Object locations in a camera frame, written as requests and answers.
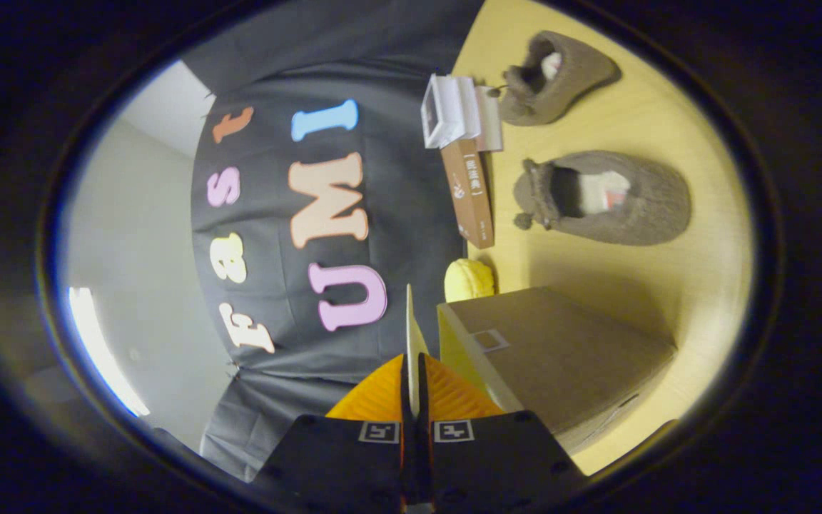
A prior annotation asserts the brown fabric storage box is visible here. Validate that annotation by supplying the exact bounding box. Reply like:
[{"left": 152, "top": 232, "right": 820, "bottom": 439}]
[{"left": 437, "top": 287, "right": 677, "bottom": 454}]

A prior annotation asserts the yellow round plush toy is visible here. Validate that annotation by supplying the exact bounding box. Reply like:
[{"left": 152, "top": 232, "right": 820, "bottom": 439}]
[{"left": 444, "top": 258, "right": 495, "bottom": 303}]

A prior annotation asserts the brown fuzzy pompom shoe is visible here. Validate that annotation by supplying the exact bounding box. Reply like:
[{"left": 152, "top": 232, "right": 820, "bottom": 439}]
[
  {"left": 499, "top": 30, "right": 622, "bottom": 127},
  {"left": 513, "top": 150, "right": 691, "bottom": 247}
]

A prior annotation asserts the brown book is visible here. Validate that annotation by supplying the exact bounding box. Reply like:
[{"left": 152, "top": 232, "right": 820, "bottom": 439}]
[{"left": 441, "top": 139, "right": 495, "bottom": 250}]

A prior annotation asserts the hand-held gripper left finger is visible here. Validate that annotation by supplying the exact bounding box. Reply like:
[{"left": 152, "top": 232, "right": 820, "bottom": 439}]
[{"left": 248, "top": 353, "right": 413, "bottom": 514}]

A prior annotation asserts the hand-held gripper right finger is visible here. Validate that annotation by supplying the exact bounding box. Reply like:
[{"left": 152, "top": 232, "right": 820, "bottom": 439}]
[{"left": 417, "top": 352, "right": 587, "bottom": 514}]

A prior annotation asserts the white portrait cover book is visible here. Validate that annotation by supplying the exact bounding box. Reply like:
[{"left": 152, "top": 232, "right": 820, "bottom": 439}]
[{"left": 422, "top": 74, "right": 467, "bottom": 149}]

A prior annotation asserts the black backdrop cloth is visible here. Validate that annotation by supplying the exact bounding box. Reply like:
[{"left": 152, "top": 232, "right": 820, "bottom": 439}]
[{"left": 183, "top": 0, "right": 487, "bottom": 483}]

